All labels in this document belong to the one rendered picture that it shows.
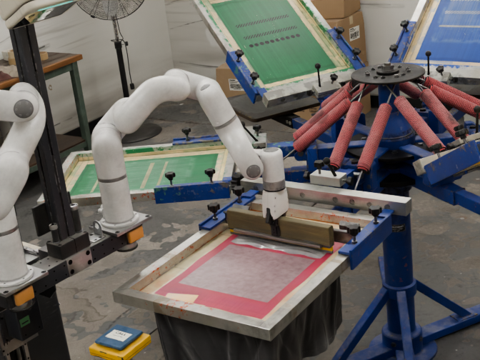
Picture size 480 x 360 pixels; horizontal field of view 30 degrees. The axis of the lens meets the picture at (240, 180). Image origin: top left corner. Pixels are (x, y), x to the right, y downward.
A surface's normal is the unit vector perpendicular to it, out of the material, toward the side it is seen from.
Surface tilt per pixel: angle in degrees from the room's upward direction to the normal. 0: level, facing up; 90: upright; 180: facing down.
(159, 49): 90
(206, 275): 0
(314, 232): 90
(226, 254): 0
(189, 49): 90
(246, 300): 0
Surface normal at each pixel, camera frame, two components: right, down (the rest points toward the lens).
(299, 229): -0.55, 0.36
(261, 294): -0.11, -0.92
